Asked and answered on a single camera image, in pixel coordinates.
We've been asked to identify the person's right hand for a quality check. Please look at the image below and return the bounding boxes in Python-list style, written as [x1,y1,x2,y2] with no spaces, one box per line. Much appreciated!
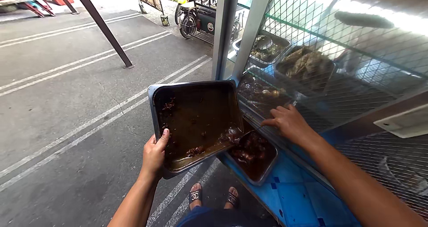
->
[261,104,315,147]

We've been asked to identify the person's left hand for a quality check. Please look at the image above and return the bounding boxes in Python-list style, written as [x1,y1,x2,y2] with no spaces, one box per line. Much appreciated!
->
[142,128,170,181]

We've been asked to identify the metal tray with brown sauce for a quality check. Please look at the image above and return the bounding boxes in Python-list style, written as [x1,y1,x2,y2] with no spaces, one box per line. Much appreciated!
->
[148,80,245,180]

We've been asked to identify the person's right forearm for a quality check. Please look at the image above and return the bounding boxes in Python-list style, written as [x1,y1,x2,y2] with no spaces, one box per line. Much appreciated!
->
[297,133,428,227]

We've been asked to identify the person's left forearm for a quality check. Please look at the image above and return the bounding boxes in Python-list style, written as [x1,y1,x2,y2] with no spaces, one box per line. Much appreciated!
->
[107,174,160,227]

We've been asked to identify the metal tray with eggs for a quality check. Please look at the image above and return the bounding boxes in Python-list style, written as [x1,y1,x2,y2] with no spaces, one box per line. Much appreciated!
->
[237,67,295,113]

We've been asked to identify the brown sauce with meat bits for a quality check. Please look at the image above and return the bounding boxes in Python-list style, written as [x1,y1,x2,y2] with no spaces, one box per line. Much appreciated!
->
[154,83,244,172]

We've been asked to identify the small metal tray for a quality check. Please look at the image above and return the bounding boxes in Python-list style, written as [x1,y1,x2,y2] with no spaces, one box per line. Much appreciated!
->
[225,116,278,186]

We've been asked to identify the dark brown stew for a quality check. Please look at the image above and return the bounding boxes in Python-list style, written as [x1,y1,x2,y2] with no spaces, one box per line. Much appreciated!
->
[229,122,277,182]

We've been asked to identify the brown meat pieces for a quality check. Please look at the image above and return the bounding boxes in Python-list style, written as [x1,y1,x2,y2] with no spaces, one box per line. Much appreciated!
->
[280,47,330,87]

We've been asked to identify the metal tray with brown meat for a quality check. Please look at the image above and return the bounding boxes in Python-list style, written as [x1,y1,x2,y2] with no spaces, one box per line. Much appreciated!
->
[274,45,336,96]

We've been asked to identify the metal tray with pale food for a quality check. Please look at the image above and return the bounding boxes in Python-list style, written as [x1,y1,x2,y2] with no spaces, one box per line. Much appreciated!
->
[233,30,291,68]

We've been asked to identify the round metal bowl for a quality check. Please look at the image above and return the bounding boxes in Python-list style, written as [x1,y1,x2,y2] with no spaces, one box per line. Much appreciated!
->
[254,35,273,50]

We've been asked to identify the blue tabletop covering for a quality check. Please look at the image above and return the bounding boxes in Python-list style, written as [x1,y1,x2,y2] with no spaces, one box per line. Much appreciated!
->
[217,133,362,227]

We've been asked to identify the glass display cabinet with mesh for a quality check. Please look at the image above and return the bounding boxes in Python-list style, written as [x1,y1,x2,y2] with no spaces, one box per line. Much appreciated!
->
[212,0,428,221]

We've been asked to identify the person's body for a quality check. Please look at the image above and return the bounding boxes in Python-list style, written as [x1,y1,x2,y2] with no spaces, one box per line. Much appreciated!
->
[176,205,280,227]

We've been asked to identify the dark green cargo tricycle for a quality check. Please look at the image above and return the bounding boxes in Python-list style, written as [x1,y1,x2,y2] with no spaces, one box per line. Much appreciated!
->
[179,0,246,45]

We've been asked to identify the dark elongated object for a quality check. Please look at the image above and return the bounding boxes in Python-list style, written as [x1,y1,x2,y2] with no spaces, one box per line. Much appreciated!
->
[334,11,395,29]

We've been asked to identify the orange motorcycle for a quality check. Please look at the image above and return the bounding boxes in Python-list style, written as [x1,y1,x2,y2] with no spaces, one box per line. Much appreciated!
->
[174,0,198,26]

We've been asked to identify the red stool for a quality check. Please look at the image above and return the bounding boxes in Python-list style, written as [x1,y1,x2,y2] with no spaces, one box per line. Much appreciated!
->
[23,0,56,18]

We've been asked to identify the long brown metal post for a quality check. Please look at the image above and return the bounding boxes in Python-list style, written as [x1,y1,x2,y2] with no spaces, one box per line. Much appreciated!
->
[70,0,134,69]

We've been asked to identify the off-white plastic handle plate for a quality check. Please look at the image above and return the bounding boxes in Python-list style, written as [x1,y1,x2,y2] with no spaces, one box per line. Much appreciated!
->
[373,103,428,139]

